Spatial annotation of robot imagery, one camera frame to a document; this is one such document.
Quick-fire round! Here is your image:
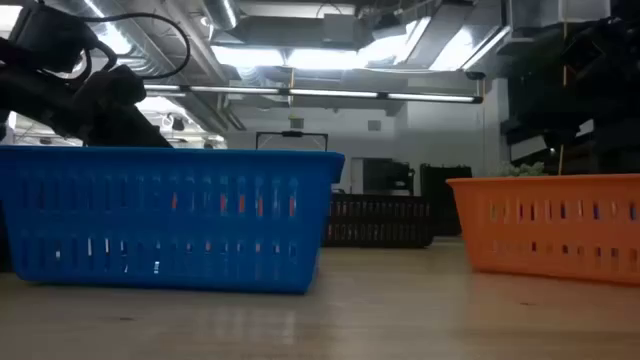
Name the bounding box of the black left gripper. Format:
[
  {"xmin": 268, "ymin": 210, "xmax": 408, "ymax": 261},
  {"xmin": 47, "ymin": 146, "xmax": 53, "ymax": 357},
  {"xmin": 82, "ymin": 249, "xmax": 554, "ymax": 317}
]
[{"xmin": 69, "ymin": 64, "xmax": 174, "ymax": 149}]

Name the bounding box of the large blue plastic basket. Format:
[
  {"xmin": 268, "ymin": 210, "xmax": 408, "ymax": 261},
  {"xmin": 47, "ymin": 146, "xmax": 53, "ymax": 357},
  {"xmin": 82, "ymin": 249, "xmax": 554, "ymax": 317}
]
[{"xmin": 0, "ymin": 145, "xmax": 346, "ymax": 295}]

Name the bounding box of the black plastic basket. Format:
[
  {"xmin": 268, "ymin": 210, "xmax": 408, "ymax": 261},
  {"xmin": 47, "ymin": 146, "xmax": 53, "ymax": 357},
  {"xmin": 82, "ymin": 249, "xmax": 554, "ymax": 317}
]
[{"xmin": 323, "ymin": 192, "xmax": 436, "ymax": 250}]

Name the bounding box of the orange plastic basket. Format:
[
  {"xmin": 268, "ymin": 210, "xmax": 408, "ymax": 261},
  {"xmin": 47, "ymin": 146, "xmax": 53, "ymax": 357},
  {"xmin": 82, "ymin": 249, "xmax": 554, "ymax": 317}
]
[{"xmin": 446, "ymin": 173, "xmax": 640, "ymax": 287}]

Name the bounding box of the long ceiling light bar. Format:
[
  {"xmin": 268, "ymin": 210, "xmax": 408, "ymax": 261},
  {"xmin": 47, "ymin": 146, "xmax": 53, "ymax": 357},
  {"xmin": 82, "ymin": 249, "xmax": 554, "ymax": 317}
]
[{"xmin": 143, "ymin": 83, "xmax": 485, "ymax": 105}]

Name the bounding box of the black equipment cabinet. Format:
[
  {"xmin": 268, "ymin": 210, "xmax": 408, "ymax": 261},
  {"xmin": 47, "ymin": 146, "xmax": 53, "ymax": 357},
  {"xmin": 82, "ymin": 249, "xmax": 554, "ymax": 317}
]
[{"xmin": 361, "ymin": 157, "xmax": 417, "ymax": 196}]

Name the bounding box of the tall black cabinet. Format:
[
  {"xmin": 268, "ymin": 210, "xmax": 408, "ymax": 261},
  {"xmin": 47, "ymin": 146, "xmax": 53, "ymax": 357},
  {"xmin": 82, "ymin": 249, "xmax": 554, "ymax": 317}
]
[{"xmin": 419, "ymin": 162, "xmax": 474, "ymax": 237}]

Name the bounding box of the green potted plant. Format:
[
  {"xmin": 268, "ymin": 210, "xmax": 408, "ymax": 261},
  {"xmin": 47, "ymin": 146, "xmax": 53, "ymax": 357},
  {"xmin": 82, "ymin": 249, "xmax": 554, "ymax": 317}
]
[{"xmin": 492, "ymin": 160, "xmax": 549, "ymax": 178}]

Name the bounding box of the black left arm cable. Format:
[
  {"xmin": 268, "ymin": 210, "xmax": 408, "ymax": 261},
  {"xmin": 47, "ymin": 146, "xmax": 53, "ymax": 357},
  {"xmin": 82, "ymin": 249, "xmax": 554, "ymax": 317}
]
[{"xmin": 74, "ymin": 11, "xmax": 193, "ymax": 82}]

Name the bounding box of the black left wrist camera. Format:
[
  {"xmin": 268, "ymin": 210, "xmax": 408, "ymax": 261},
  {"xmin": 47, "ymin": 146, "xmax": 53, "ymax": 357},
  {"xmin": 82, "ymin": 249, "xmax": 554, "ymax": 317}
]
[{"xmin": 8, "ymin": 2, "xmax": 102, "ymax": 74}]

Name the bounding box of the black camera rig frame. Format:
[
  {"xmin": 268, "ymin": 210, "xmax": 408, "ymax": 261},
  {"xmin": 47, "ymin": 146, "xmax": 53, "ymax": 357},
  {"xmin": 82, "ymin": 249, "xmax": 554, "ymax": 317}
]
[{"xmin": 255, "ymin": 130, "xmax": 330, "ymax": 152}]

